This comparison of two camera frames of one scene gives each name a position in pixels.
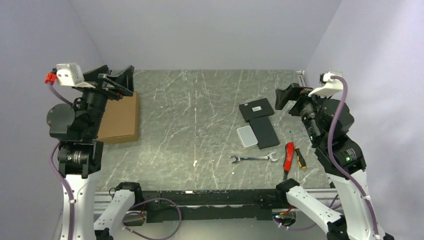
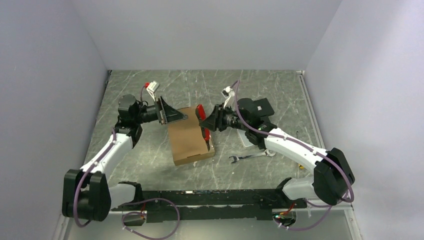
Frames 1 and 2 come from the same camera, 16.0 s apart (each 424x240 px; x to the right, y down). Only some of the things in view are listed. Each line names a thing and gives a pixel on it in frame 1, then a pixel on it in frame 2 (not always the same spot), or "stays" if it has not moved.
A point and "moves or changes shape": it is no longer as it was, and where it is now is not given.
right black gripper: (293, 91) → (216, 119)
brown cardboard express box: (120, 123) moves or changes shape
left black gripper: (123, 83) → (167, 114)
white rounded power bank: (247, 136) stays
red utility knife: (289, 147) → (201, 115)
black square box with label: (256, 109) stays
